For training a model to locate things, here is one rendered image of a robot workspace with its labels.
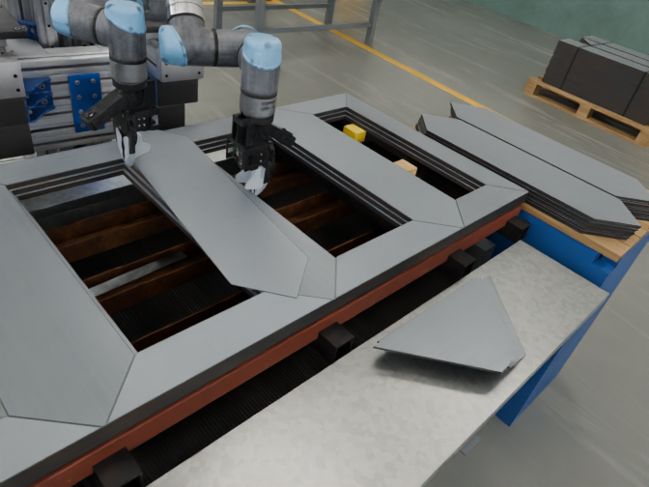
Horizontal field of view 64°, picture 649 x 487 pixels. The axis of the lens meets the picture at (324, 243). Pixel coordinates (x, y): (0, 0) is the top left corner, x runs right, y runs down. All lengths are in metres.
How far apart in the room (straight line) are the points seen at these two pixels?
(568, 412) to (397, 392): 1.31
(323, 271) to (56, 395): 0.51
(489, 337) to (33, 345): 0.82
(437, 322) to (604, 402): 1.36
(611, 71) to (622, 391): 3.30
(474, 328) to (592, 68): 4.29
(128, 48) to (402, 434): 0.91
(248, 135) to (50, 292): 0.48
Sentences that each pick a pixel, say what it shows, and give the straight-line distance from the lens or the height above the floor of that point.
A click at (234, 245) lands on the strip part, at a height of 0.85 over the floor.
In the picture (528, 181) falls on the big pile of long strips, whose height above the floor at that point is 0.85.
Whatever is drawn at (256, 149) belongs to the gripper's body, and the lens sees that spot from 1.13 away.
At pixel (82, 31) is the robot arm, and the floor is 1.15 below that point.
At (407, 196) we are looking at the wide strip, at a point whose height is 0.85.
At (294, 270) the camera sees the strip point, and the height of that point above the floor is 0.85.
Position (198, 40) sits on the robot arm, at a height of 1.18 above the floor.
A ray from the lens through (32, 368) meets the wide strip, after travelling 0.89.
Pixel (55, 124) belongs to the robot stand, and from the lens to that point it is 1.75.
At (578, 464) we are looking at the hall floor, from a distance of 2.12.
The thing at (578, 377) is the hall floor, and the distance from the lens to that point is 2.40.
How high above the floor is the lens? 1.51
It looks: 37 degrees down
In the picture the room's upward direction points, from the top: 11 degrees clockwise
